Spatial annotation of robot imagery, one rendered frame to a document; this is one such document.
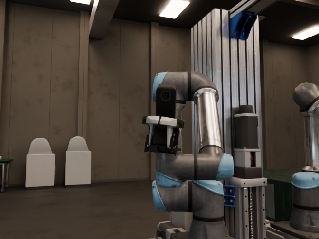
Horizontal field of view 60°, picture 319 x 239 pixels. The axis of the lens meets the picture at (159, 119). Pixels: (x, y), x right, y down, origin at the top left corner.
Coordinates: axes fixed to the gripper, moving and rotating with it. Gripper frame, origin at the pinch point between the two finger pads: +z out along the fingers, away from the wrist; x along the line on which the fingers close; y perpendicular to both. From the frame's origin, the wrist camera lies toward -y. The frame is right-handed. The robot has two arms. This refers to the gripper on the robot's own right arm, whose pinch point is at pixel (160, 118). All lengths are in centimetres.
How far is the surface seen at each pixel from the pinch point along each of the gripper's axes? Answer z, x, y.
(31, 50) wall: -825, 541, -233
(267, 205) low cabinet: -433, -154, 101
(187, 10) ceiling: -908, 31, -446
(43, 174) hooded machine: -760, 407, 161
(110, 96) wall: -938, 282, -116
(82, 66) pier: -878, 377, -205
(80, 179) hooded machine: -802, 307, 169
